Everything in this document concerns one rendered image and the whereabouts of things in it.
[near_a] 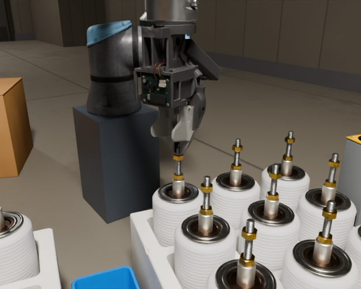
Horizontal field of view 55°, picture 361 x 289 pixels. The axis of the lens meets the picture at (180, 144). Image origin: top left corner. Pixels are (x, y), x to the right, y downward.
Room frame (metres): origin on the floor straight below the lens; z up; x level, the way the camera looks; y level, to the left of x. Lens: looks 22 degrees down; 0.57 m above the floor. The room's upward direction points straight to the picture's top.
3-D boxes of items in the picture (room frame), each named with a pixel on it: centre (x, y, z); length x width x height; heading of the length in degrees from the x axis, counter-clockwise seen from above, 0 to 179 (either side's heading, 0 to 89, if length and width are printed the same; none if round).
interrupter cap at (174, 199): (0.56, 0.00, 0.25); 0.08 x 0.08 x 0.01
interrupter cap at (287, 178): (0.65, -0.22, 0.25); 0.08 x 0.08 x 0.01
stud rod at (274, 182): (0.49, -0.15, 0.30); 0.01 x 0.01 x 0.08
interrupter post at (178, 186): (0.56, 0.00, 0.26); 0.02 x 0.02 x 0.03
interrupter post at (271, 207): (0.49, -0.15, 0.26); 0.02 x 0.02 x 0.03
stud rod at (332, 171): (0.54, -0.26, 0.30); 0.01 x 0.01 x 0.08
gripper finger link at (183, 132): (0.54, 0.00, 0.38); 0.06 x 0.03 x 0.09; 145
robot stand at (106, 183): (0.95, 0.19, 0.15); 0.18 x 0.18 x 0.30; 36
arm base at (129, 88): (0.95, 0.19, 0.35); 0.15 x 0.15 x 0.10
